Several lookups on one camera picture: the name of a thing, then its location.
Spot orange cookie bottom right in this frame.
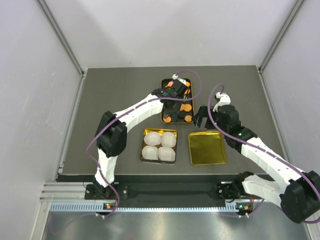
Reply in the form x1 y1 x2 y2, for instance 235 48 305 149
184 115 193 123

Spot orange cookie middle right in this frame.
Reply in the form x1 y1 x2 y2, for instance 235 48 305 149
183 104 193 112

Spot white paper cup bottom right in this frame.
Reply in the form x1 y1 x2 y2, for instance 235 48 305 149
158 146 176 162

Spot white paper cup top right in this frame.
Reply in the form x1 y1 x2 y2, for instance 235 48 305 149
161 131 177 148

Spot metal tongs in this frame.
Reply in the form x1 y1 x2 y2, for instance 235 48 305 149
162 100 182 123

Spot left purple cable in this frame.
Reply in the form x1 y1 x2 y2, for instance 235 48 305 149
85 70 203 217

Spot white paper cup bottom left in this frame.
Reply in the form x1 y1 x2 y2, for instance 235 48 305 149
141 145 159 161

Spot white paper cup top left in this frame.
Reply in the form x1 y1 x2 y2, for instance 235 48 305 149
143 131 161 146

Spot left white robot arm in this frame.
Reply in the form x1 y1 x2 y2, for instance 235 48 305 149
92 78 190 199

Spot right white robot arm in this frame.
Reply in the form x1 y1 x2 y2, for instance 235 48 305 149
192 92 320 224

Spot slotted cable duct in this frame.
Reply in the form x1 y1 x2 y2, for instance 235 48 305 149
50 202 251 213

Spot gold cookie tin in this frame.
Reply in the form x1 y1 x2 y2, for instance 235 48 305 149
140 128 178 165

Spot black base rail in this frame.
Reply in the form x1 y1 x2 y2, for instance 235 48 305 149
84 180 247 202

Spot gold tin lid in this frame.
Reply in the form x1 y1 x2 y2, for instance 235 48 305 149
188 131 227 166

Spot white paper cup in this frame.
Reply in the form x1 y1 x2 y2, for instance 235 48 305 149
161 131 177 148
141 145 159 161
158 146 176 162
143 131 161 146

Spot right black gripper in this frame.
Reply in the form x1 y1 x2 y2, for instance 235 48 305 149
191 105 229 135

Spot orange cookie bottom left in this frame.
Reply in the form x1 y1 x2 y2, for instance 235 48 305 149
162 116 172 123

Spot black cookie tray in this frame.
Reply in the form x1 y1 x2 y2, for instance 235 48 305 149
160 77 195 124

